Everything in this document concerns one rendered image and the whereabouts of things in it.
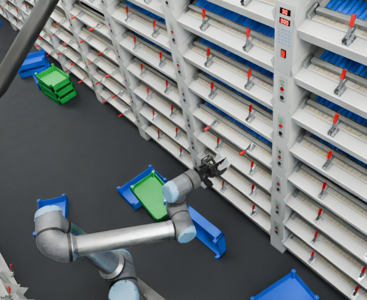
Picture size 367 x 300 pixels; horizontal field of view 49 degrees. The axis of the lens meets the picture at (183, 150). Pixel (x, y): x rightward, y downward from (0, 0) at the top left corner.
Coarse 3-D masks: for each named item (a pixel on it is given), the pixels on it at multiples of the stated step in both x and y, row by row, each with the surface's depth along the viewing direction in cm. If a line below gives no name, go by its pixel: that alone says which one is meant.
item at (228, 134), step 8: (192, 112) 232; (200, 112) 230; (216, 112) 226; (200, 120) 231; (208, 120) 226; (216, 128) 221; (224, 128) 219; (240, 128) 214; (224, 136) 218; (232, 136) 214; (240, 136) 212; (240, 144) 210; (248, 144) 208; (248, 152) 207; (256, 152) 204; (264, 152) 202; (264, 160) 200
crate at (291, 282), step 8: (280, 280) 224; (288, 280) 228; (296, 280) 227; (272, 288) 225; (280, 288) 226; (288, 288) 225; (296, 288) 224; (304, 288) 223; (256, 296) 219; (264, 296) 224; (272, 296) 223; (280, 296) 222; (288, 296) 222; (296, 296) 221; (304, 296) 221; (312, 296) 218
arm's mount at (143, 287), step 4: (140, 280) 232; (140, 284) 231; (144, 284) 230; (140, 288) 229; (144, 288) 229; (148, 288) 228; (140, 292) 227; (144, 292) 227; (148, 292) 227; (152, 292) 226; (156, 292) 226; (148, 296) 225; (152, 296) 225; (156, 296) 224; (160, 296) 224
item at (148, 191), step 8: (152, 176) 282; (136, 184) 276; (144, 184) 281; (152, 184) 281; (160, 184) 282; (136, 192) 277; (144, 192) 278; (152, 192) 278; (160, 192) 279; (144, 200) 275; (152, 200) 275; (160, 200) 276; (152, 208) 272; (160, 208) 273; (152, 216) 268; (160, 216) 270
